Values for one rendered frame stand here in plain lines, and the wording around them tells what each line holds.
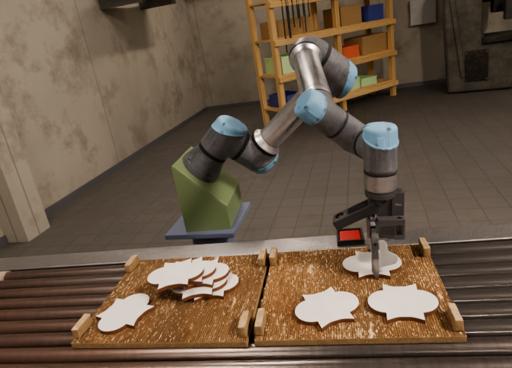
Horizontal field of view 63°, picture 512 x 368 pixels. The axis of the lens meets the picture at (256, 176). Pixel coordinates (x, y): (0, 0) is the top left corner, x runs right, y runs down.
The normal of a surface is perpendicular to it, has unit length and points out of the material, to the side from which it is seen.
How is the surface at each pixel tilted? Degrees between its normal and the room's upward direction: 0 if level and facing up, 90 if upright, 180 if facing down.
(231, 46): 90
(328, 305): 0
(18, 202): 90
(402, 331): 0
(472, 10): 90
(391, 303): 0
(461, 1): 90
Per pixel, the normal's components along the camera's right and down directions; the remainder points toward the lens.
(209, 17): -0.22, 0.36
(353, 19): 0.53, 0.20
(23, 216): 0.96, -0.07
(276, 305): -0.15, -0.93
